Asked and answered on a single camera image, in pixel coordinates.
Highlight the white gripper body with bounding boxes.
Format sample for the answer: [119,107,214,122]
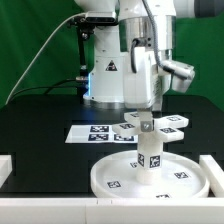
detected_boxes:
[123,47,171,111]

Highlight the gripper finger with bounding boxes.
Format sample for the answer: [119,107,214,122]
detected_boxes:
[138,110,154,132]

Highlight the white cross-shaped table base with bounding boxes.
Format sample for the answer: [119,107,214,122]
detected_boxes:
[112,112,189,142]

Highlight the white round table top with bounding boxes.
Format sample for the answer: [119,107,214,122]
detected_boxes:
[90,150,210,199]

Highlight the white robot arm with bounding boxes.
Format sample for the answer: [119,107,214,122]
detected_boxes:
[75,0,224,132]

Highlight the white sheet with markers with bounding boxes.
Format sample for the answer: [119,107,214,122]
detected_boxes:
[65,125,138,144]

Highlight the black camera on stand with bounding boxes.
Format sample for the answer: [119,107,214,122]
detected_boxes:
[67,11,118,82]

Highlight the white right rail block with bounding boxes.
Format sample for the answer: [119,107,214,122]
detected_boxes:
[199,155,224,198]

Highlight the white rail block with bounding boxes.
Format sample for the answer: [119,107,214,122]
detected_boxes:
[0,155,12,188]
[199,155,224,198]

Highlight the black cable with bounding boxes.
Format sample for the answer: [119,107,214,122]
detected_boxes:
[6,78,88,104]

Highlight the white cable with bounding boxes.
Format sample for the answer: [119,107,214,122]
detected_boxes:
[5,13,87,105]

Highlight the white front rail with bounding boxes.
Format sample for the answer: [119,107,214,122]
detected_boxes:
[0,198,224,224]

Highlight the white left rail block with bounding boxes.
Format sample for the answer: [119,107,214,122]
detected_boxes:
[0,155,12,188]

